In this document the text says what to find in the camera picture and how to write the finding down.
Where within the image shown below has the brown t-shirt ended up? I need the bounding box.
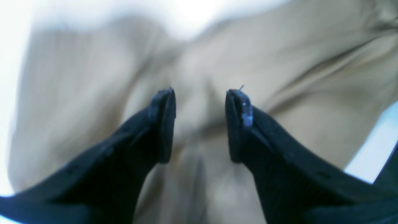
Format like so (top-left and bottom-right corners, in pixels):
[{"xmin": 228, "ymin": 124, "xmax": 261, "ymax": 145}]
[{"xmin": 8, "ymin": 0, "xmax": 397, "ymax": 224}]

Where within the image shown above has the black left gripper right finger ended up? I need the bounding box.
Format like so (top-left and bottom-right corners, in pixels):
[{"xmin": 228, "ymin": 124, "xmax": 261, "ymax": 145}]
[{"xmin": 225, "ymin": 89, "xmax": 398, "ymax": 224}]

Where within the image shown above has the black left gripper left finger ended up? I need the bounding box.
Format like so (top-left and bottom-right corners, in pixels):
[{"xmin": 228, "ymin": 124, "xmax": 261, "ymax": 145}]
[{"xmin": 1, "ymin": 88, "xmax": 176, "ymax": 224}]

